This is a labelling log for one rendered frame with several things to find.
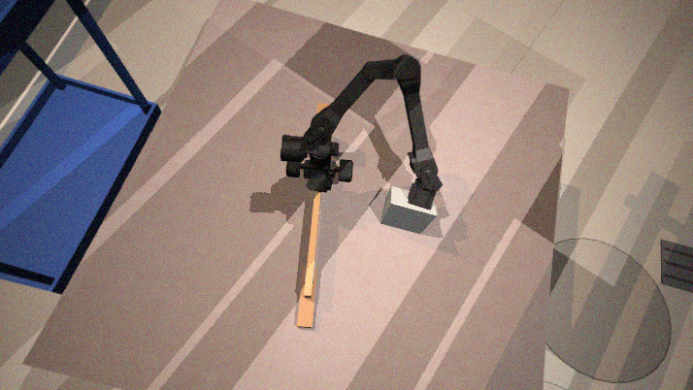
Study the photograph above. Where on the brown wooden post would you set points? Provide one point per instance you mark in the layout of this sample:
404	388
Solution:
306	309

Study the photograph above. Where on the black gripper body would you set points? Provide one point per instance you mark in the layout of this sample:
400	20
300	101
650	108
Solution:
345	169

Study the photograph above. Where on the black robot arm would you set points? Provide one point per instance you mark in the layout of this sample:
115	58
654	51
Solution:
407	71

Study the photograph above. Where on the long tan wooden rail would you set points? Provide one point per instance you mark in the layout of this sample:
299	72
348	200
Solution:
311	257

